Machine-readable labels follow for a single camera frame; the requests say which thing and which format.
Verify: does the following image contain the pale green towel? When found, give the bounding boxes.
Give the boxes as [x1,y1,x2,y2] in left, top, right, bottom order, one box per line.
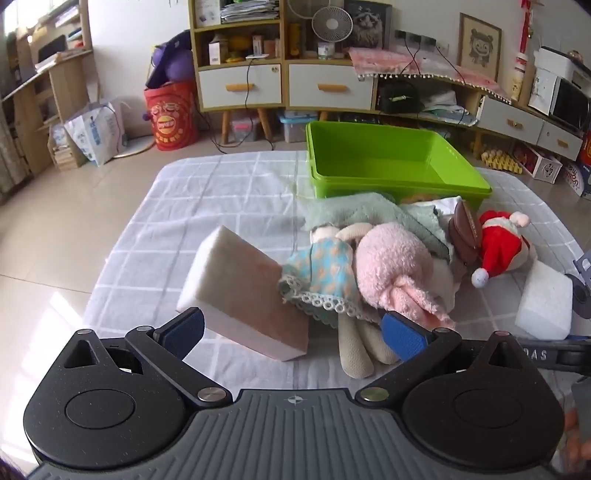
[302,191,451,259]

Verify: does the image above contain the low wooden cabinet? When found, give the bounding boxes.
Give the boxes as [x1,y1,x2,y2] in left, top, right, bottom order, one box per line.
[376,74,585,162]

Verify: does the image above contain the small white foam block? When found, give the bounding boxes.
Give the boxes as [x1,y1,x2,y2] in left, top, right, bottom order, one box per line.
[515,262,574,341]

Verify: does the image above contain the black bag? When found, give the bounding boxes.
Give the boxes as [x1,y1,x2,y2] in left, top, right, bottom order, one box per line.
[378,78,422,115]

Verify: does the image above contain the large white sponge block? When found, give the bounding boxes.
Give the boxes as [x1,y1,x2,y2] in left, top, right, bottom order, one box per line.
[177,225,311,362]

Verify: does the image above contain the stack of papers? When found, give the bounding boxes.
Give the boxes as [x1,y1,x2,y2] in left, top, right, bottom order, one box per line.
[221,0,281,24]

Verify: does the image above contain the white desk fan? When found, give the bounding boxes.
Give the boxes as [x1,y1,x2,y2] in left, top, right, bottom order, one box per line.
[311,6,354,60]

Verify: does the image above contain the white bottle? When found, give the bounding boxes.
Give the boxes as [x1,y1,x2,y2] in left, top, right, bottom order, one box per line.
[510,53,529,103]

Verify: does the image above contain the clear storage box pink contents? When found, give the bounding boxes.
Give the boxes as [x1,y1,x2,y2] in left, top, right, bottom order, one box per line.
[230,111,262,141]

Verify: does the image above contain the wooden desk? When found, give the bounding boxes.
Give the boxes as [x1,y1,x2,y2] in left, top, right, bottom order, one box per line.
[0,0,95,176]

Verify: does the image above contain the green plastic bin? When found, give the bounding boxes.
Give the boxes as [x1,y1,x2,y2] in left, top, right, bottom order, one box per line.
[305,121,492,204]

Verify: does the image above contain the rabbit doll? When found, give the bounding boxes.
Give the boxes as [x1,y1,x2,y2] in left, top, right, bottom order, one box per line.
[277,222,402,379]

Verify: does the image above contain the pink plush toy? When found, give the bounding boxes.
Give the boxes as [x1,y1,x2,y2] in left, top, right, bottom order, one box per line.
[355,222,458,330]

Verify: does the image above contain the Santa plush doll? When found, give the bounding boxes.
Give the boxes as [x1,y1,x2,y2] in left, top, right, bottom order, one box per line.
[471,210,536,288]

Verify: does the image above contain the white printed carton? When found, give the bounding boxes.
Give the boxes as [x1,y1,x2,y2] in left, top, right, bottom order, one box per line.
[517,143,564,184]

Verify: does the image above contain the framed cartoon picture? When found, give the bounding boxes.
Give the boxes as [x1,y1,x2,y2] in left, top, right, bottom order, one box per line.
[458,13,502,83]

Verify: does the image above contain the white box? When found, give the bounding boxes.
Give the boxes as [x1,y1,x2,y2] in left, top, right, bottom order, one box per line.
[533,46,587,81]

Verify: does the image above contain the grey checked blanket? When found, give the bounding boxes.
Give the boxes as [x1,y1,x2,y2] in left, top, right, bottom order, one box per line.
[83,150,591,462]

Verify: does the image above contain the black cable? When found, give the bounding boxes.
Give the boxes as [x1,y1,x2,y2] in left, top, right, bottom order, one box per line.
[212,58,278,155]

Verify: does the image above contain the white round floor base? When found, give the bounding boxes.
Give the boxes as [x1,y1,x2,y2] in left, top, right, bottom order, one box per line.
[113,134,157,160]

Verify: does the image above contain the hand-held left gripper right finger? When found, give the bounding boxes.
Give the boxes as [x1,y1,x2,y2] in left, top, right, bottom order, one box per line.
[356,311,532,406]

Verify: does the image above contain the purple plush toy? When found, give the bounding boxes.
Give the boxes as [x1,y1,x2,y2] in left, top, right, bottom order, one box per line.
[147,30,195,88]

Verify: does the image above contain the white paper bag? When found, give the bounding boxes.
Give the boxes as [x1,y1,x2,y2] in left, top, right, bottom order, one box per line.
[65,100,126,167]

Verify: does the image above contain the person's right hand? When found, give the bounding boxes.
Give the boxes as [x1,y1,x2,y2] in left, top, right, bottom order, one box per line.
[566,408,591,472]

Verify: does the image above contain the clear storage box blue lid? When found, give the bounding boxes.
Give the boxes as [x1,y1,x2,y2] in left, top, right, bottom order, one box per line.
[277,110,319,144]

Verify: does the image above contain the red printed bag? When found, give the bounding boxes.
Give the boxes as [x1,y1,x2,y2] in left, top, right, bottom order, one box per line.
[144,79,199,151]

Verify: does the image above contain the white drawer with orange handle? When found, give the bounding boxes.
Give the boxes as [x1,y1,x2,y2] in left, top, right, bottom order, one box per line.
[288,64,375,110]
[199,65,282,107]
[478,97,544,146]

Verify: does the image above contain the pink tasselled cloth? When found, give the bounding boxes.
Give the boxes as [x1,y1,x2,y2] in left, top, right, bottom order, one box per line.
[347,47,512,103]

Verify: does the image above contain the red hanging ornament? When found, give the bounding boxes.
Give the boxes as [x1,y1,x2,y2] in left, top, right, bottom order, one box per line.
[519,0,532,54]

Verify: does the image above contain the row of yellow bottles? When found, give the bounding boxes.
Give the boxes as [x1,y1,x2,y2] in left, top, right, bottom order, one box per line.
[481,148,523,175]

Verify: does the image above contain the wooden shelf cabinet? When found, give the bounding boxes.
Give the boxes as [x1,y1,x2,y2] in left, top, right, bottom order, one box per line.
[188,0,379,146]

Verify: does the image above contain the dark framed picture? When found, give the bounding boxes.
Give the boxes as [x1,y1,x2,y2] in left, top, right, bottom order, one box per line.
[344,0,393,51]

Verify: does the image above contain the black microwave oven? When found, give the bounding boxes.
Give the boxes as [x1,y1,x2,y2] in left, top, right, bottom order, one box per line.
[551,76,591,132]

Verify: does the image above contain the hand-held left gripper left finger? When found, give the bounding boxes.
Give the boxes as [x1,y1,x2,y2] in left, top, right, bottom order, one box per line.
[65,308,232,408]

